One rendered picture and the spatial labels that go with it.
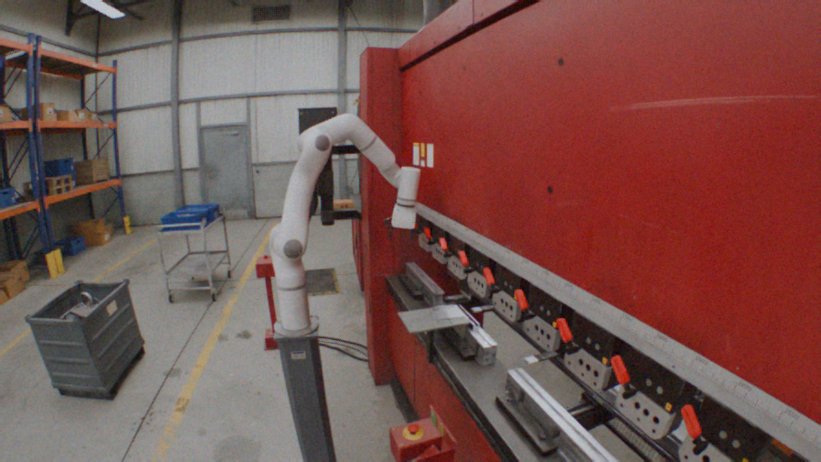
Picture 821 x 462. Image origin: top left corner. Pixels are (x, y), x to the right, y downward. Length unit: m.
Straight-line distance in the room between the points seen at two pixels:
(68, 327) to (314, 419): 1.98
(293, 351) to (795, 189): 1.57
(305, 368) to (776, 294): 1.52
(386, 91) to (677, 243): 1.86
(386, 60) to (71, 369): 3.12
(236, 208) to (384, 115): 6.98
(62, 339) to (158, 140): 6.95
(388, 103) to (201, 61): 7.35
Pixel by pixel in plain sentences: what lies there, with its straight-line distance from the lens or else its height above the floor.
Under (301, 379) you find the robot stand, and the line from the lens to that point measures 1.63.
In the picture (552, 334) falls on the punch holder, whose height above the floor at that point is 1.24.
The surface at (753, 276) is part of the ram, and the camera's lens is 0.68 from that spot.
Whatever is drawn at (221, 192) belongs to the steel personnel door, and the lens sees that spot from 8.94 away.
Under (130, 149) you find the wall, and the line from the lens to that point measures 9.85.
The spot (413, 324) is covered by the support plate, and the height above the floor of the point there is 1.00.
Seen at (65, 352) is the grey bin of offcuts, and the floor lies 0.44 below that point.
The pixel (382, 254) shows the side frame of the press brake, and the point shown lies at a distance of 2.34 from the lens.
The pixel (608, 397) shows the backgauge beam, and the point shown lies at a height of 0.94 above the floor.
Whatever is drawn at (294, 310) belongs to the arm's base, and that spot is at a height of 1.10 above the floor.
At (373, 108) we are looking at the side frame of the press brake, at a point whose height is 1.92.
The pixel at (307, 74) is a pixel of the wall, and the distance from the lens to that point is 8.66.
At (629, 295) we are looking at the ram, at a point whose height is 1.44.
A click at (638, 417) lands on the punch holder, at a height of 1.20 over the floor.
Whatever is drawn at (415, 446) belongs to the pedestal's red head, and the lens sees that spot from 1.33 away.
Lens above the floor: 1.74
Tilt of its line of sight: 14 degrees down
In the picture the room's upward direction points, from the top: straight up
